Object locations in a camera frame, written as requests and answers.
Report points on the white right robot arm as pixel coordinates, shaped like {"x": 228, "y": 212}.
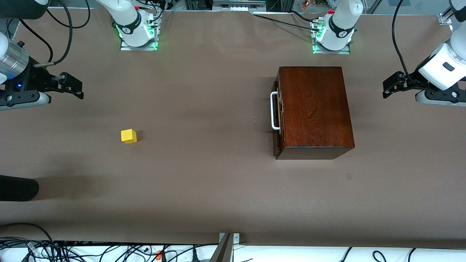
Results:
{"x": 129, "y": 18}

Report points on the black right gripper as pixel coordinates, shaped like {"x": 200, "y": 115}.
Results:
{"x": 36, "y": 79}

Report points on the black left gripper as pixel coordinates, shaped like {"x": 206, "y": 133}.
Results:
{"x": 410, "y": 82}

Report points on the small metal clamp bracket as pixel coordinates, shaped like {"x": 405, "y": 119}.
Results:
{"x": 236, "y": 238}

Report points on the black cylindrical object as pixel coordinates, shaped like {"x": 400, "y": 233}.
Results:
{"x": 18, "y": 188}

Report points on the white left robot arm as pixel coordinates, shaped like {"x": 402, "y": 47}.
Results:
{"x": 342, "y": 22}

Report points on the dark brown wooden cabinet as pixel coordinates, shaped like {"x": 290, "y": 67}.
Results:
{"x": 313, "y": 109}

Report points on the aluminium corner profile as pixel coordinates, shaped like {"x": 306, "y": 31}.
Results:
{"x": 445, "y": 19}

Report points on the grey box with ports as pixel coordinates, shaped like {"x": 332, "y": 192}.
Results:
{"x": 240, "y": 5}

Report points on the dark grey stand post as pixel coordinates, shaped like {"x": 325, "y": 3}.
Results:
{"x": 224, "y": 251}

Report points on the yellow cube block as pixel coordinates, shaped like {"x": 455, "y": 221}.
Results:
{"x": 129, "y": 136}

